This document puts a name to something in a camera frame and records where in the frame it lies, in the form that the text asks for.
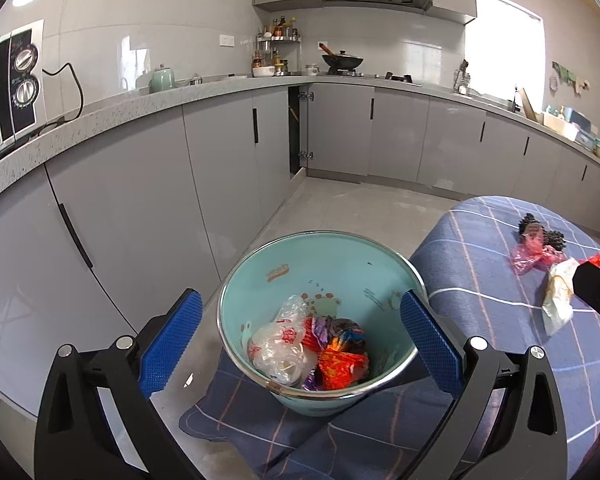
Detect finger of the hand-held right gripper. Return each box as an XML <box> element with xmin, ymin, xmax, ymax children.
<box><xmin>570</xmin><ymin>260</ymin><xmax>600</xmax><ymax>341</ymax></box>

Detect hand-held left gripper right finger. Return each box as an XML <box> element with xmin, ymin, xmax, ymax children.
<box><xmin>399</xmin><ymin>289</ymin><xmax>568</xmax><ymax>480</ymax></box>

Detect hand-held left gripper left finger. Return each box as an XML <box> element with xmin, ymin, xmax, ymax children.
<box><xmin>34</xmin><ymin>287</ymin><xmax>206</xmax><ymax>480</ymax></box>

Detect white wrapper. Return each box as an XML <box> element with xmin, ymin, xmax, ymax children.
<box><xmin>541</xmin><ymin>256</ymin><xmax>581</xmax><ymax>336</ymax></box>

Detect dark colourful snack wrapper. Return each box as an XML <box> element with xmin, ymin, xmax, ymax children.
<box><xmin>330</xmin><ymin>317</ymin><xmax>369</xmax><ymax>356</ymax></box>

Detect orange snack wrapper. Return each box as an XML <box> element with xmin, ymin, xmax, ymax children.
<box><xmin>317</xmin><ymin>337</ymin><xmax>371</xmax><ymax>391</ymax></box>

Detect clear plastic bag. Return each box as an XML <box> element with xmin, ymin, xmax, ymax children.
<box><xmin>249</xmin><ymin>295</ymin><xmax>324</xmax><ymax>389</ymax></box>

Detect purple snack wrapper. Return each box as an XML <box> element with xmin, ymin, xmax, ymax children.
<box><xmin>302</xmin><ymin>316</ymin><xmax>342</xmax><ymax>392</ymax></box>

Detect mint green bin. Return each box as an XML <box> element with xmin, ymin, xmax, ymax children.
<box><xmin>216</xmin><ymin>232</ymin><xmax>427</xmax><ymax>418</ymax></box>

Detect pink plastic wrapper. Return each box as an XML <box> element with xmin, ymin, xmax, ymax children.
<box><xmin>511</xmin><ymin>225</ymin><xmax>569</xmax><ymax>275</ymax></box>

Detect blue plaid tablecloth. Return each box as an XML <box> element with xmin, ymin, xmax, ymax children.
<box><xmin>179</xmin><ymin>195</ymin><xmax>600</xmax><ymax>480</ymax></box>

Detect white basin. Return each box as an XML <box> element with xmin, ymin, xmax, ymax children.
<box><xmin>542</xmin><ymin>111</ymin><xmax>581</xmax><ymax>141</ymax></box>

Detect grey kitchen counter cabinets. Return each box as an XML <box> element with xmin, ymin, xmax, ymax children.
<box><xmin>0</xmin><ymin>74</ymin><xmax>600</xmax><ymax>421</ymax></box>

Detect blue storage box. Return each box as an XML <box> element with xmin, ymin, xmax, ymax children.
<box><xmin>562</xmin><ymin>107</ymin><xmax>594</xmax><ymax>136</ymax></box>

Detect wooden cutting board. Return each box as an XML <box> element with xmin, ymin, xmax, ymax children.
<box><xmin>517</xmin><ymin>87</ymin><xmax>544</xmax><ymax>121</ymax></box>

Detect hanging dish cloths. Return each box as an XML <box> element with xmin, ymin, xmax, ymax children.
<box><xmin>551</xmin><ymin>61</ymin><xmax>592</xmax><ymax>96</ymax></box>

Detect utensil holder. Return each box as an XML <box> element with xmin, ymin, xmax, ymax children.
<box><xmin>452</xmin><ymin>60</ymin><xmax>471</xmax><ymax>95</ymax></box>

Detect window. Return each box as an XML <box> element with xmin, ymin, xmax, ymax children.
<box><xmin>464</xmin><ymin>0</ymin><xmax>546</xmax><ymax>101</ymax></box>

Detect gas stove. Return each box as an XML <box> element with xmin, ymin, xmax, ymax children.
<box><xmin>315</xmin><ymin>69</ymin><xmax>416</xmax><ymax>85</ymax></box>

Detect mint green kettle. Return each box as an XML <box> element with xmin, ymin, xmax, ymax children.
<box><xmin>148</xmin><ymin>64</ymin><xmax>179</xmax><ymax>94</ymax></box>

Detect black wok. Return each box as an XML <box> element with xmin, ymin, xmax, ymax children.
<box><xmin>321</xmin><ymin>44</ymin><xmax>365</xmax><ymax>71</ymax></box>

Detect black microwave oven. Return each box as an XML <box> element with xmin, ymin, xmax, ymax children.
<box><xmin>0</xmin><ymin>19</ymin><xmax>46</xmax><ymax>157</ymax></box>

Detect metal spice rack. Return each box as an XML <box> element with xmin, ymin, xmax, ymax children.
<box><xmin>251</xmin><ymin>16</ymin><xmax>301</xmax><ymax>77</ymax></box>

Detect black power cable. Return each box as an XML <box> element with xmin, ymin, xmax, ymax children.
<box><xmin>42</xmin><ymin>62</ymin><xmax>85</xmax><ymax>134</ymax></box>

